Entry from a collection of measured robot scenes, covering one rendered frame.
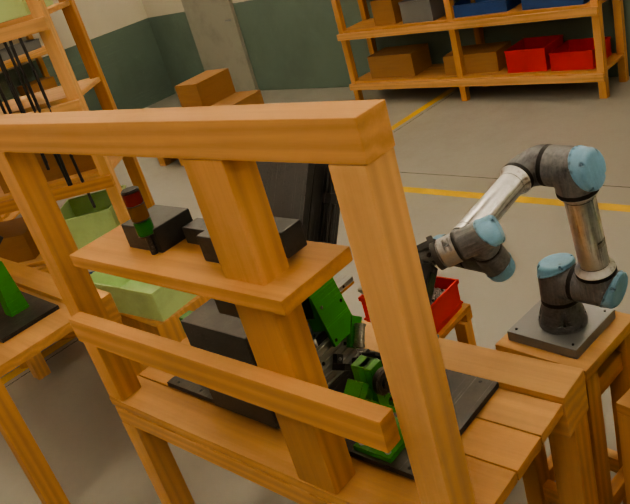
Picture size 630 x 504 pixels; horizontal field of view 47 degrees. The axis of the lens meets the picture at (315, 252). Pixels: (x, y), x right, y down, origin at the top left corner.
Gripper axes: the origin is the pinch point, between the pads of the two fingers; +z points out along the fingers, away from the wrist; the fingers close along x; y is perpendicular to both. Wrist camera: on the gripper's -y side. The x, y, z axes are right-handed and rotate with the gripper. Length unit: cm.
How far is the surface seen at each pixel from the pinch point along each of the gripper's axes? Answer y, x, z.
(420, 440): -39.3, 6.0, -3.9
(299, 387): -18.6, 9.5, 20.6
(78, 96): 225, -71, 165
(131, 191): 40, 35, 43
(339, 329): 10.6, -33.4, 26.6
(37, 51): 703, -336, 497
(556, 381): -21, -57, -24
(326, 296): 19.3, -26.6, 24.9
